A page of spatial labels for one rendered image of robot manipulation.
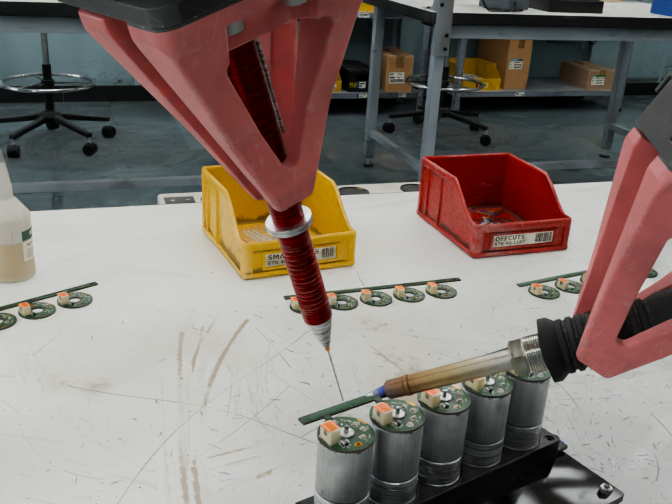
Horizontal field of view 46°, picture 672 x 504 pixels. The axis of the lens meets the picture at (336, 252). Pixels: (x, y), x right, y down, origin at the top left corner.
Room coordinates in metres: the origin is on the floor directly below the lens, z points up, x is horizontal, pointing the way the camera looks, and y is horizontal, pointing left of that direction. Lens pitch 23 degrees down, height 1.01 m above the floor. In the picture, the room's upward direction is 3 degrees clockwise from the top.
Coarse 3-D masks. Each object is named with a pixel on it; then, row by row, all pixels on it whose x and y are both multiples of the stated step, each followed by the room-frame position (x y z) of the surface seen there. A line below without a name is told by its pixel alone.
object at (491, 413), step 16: (480, 400) 0.32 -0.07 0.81; (496, 400) 0.32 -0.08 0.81; (480, 416) 0.32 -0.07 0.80; (496, 416) 0.32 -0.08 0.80; (480, 432) 0.32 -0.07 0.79; (496, 432) 0.32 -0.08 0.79; (464, 448) 0.32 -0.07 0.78; (480, 448) 0.32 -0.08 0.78; (496, 448) 0.32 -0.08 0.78; (480, 464) 0.32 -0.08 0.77; (496, 464) 0.32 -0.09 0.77
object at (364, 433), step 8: (344, 416) 0.30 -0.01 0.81; (320, 424) 0.29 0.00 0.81; (344, 424) 0.29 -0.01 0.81; (352, 424) 0.29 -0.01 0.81; (360, 424) 0.29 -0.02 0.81; (368, 424) 0.29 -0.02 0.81; (360, 432) 0.28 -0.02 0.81; (368, 432) 0.28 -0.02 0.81; (320, 440) 0.28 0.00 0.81; (344, 440) 0.28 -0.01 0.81; (352, 440) 0.28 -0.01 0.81; (360, 440) 0.28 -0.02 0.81; (368, 440) 0.28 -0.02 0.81; (328, 448) 0.27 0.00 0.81; (336, 448) 0.27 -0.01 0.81; (344, 448) 0.27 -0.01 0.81; (352, 448) 0.27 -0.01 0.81; (360, 448) 0.27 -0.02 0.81
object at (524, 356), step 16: (528, 336) 0.27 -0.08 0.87; (496, 352) 0.27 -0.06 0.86; (512, 352) 0.26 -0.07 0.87; (528, 352) 0.26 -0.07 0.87; (432, 368) 0.27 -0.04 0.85; (448, 368) 0.27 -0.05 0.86; (464, 368) 0.27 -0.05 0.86; (480, 368) 0.26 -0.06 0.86; (496, 368) 0.26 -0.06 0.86; (512, 368) 0.26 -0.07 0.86; (528, 368) 0.26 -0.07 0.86; (544, 368) 0.26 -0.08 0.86; (384, 384) 0.27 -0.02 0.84; (400, 384) 0.27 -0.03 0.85; (416, 384) 0.27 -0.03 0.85; (432, 384) 0.27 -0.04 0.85; (448, 384) 0.27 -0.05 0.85
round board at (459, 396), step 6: (450, 390) 0.32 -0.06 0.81; (456, 390) 0.32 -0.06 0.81; (462, 390) 0.32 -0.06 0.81; (420, 396) 0.32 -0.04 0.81; (456, 396) 0.32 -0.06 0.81; (462, 396) 0.32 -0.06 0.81; (468, 396) 0.32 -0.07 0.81; (420, 402) 0.31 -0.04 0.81; (444, 402) 0.31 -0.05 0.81; (450, 402) 0.31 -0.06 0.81; (456, 402) 0.31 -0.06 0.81; (462, 402) 0.31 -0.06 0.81; (468, 402) 0.31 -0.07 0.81; (426, 408) 0.31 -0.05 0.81; (432, 408) 0.31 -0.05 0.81; (438, 408) 0.31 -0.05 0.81; (444, 408) 0.31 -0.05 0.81; (450, 408) 0.31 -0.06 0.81; (462, 408) 0.31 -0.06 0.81; (468, 408) 0.31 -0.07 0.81; (444, 414) 0.30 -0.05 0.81; (450, 414) 0.30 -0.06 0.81; (456, 414) 0.30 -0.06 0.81
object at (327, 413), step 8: (352, 400) 0.31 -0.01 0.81; (360, 400) 0.31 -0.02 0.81; (368, 400) 0.31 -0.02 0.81; (376, 400) 0.31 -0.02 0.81; (328, 408) 0.30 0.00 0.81; (336, 408) 0.30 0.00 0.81; (344, 408) 0.30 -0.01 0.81; (352, 408) 0.30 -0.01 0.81; (304, 416) 0.29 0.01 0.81; (312, 416) 0.29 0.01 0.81; (320, 416) 0.29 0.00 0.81; (328, 416) 0.29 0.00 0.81; (304, 424) 0.29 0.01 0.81
